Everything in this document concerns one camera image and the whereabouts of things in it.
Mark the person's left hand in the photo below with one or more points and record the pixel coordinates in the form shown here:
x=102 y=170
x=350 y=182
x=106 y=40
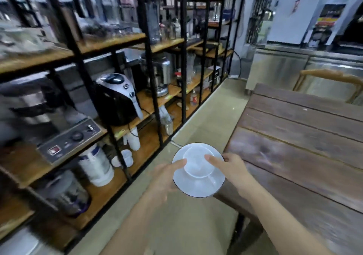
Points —
x=163 y=179

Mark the person's right hand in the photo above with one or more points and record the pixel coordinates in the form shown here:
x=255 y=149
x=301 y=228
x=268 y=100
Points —
x=234 y=171

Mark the person's left thumb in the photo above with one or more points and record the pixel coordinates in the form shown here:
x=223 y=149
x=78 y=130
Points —
x=176 y=164

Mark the person's right thumb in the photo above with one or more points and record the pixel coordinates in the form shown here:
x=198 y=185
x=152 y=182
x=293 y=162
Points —
x=213 y=161

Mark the white cup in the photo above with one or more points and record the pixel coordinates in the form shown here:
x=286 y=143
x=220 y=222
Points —
x=197 y=161

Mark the white saucer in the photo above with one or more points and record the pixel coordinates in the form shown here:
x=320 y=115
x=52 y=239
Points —
x=198 y=183

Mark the person's right forearm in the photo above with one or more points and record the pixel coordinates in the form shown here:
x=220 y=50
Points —
x=280 y=223

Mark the person's left forearm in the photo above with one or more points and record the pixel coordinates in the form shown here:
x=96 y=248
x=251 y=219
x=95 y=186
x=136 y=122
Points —
x=133 y=226

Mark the stack of white paper cups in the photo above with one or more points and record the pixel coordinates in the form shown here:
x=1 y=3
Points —
x=133 y=139

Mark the clear plastic bottle red label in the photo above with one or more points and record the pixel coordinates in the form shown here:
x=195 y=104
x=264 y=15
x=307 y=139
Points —
x=194 y=98

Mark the white plastic bucket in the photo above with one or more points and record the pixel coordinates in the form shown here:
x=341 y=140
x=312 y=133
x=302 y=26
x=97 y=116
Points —
x=95 y=165

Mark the black silver air fryer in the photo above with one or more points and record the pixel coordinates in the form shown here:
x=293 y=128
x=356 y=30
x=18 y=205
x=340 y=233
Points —
x=117 y=98

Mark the stainless steel blender base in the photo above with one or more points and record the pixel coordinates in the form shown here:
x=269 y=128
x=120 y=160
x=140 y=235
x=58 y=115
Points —
x=160 y=71

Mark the clear glass pitcher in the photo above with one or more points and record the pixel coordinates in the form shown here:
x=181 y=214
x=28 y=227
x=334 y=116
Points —
x=190 y=67

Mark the stainless steel counter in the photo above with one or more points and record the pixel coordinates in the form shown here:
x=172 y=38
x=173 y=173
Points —
x=300 y=67

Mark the black metal wooden shelving rack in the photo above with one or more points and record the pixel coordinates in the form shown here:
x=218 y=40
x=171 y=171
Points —
x=93 y=64

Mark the grey machine with control panel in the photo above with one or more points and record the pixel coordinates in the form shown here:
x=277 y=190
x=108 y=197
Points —
x=45 y=124

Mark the wooden chair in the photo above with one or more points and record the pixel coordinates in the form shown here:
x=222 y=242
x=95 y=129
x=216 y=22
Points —
x=329 y=83

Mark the wall poster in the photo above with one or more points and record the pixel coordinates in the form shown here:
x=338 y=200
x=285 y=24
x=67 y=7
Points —
x=326 y=24

